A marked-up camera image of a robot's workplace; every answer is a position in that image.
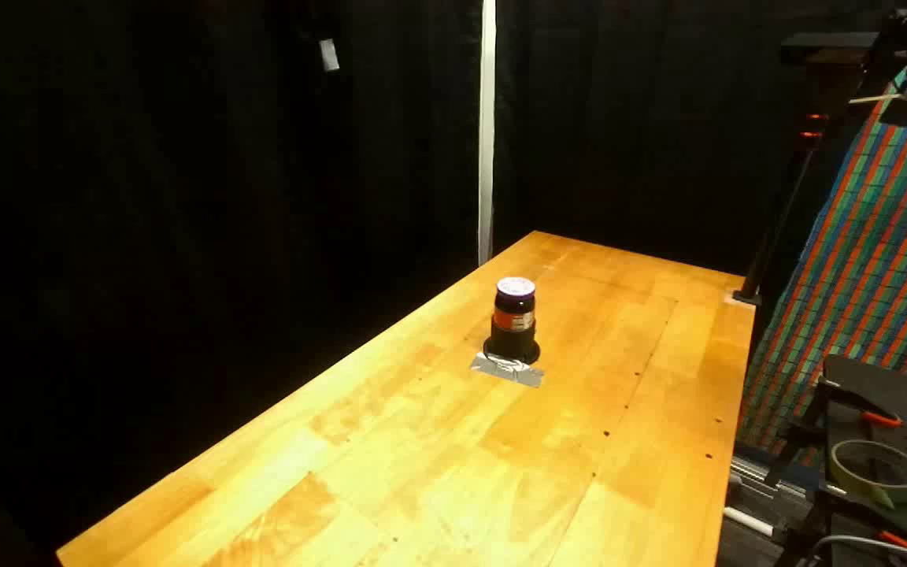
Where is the dark bottle with white lid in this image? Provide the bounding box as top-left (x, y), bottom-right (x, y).
top-left (490, 274), bottom-right (539, 349)

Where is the black curtain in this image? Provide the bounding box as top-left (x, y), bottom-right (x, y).
top-left (0, 0), bottom-right (896, 555)

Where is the black tripod stand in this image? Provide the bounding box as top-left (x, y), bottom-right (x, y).
top-left (735, 27), bottom-right (876, 308)

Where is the black perforated plate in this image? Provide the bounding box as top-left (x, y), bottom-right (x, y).
top-left (804, 353), bottom-right (907, 528)

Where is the colourful striped board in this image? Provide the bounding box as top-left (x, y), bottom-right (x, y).
top-left (740, 71), bottom-right (907, 454)

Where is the masking tape roll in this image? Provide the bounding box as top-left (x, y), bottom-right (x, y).
top-left (828, 436), bottom-right (907, 510)

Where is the small grey base plate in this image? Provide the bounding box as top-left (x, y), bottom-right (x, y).
top-left (470, 349), bottom-right (549, 390)

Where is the aluminium rail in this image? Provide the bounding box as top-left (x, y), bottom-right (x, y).
top-left (720, 448), bottom-right (824, 541)

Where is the black clamp with orange handle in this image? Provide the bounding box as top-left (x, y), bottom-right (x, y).
top-left (811, 382), bottom-right (907, 436)
top-left (786, 491), bottom-right (907, 560)

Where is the thin grey cable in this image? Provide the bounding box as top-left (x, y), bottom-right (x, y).
top-left (806, 528), bottom-right (907, 567)

